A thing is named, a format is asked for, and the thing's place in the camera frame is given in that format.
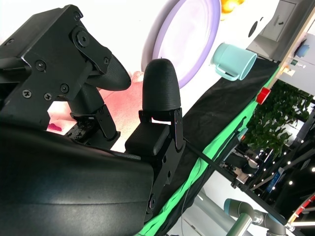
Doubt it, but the purple plastic plate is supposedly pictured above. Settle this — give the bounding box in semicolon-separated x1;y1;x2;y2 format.
141;0;221;89

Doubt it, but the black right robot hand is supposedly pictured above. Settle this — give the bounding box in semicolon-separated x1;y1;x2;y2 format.
0;4;187;236

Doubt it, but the pink plush pig doll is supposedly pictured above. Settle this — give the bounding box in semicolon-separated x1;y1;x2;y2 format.
47;70;145;151

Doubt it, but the grey metal cabinet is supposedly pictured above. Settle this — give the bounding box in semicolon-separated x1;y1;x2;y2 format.
246;0;306;62

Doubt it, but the orange white striped plush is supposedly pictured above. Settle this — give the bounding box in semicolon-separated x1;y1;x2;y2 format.
219;0;246;21

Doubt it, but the black cable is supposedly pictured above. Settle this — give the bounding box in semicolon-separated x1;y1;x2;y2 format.
182;138;237;183

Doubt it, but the green leafy plant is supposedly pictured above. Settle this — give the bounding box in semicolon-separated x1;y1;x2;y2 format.
246;80;314;158

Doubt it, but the teal plastic mug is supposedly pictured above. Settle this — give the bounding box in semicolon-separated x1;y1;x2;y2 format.
211;42;258;82

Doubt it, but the black table grommet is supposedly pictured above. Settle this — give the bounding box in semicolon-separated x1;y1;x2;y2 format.
248;21;259;38

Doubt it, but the green cloth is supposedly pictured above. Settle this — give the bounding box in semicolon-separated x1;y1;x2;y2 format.
139;65;282;236

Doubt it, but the light wooden board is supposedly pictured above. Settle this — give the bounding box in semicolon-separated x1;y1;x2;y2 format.
266;0;315;89

